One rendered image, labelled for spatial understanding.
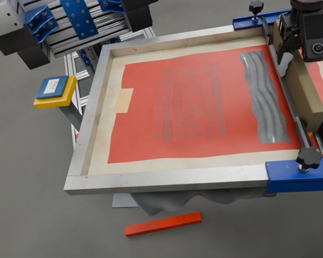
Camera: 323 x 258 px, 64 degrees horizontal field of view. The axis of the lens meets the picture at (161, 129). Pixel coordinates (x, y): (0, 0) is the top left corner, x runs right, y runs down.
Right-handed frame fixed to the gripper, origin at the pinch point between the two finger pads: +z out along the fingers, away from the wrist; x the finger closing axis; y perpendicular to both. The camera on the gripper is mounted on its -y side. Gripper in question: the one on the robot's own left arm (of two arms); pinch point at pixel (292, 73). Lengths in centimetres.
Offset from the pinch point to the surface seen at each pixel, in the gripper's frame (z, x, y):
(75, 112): 19, 75, 12
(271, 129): 4.5, 7.6, -14.4
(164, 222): 96, 52, -10
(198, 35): 1.8, 23.7, 26.0
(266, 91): 4.6, 6.4, -1.3
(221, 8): 100, -3, 212
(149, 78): 5.3, 41.3, 11.5
